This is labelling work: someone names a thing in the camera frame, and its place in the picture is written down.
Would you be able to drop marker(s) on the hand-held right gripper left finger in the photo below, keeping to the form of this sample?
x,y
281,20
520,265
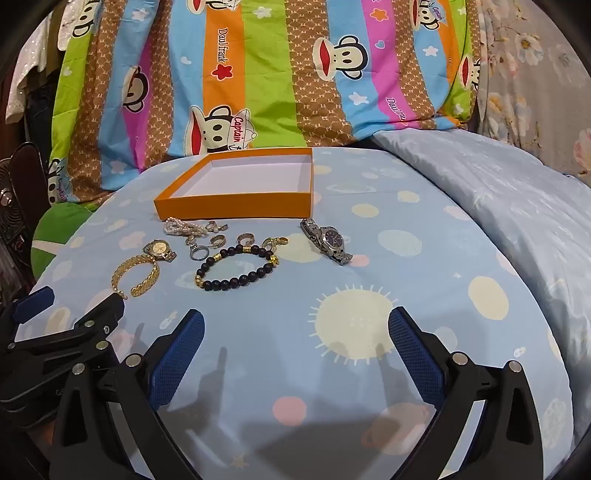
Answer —
x,y
180,355

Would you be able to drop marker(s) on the silver watch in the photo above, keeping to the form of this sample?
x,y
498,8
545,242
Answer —
x,y
330,236

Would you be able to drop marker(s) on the white lace garment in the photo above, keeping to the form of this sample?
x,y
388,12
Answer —
x,y
32,55

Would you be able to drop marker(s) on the light blue planet-print sheet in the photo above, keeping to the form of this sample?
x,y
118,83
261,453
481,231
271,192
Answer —
x,y
323,277

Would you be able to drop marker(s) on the striped cartoon monkey blanket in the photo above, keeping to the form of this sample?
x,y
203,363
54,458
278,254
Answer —
x,y
277,69

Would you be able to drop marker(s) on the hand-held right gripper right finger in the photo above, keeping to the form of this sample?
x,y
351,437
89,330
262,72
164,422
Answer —
x,y
413,355

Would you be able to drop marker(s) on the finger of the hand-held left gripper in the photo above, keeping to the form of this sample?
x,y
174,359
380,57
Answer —
x,y
104,314
32,302

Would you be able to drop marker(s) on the black fan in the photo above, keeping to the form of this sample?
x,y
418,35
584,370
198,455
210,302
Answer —
x,y
18,203

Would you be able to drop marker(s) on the gold watch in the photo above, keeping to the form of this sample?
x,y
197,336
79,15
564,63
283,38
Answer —
x,y
159,249

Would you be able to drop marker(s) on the plain light blue quilt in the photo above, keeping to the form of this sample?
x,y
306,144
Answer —
x,y
508,207

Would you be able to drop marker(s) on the orange cardboard box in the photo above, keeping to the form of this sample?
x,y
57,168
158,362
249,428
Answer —
x,y
231,205

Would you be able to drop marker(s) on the grey floral cloth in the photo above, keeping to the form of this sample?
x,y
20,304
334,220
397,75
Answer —
x,y
521,83

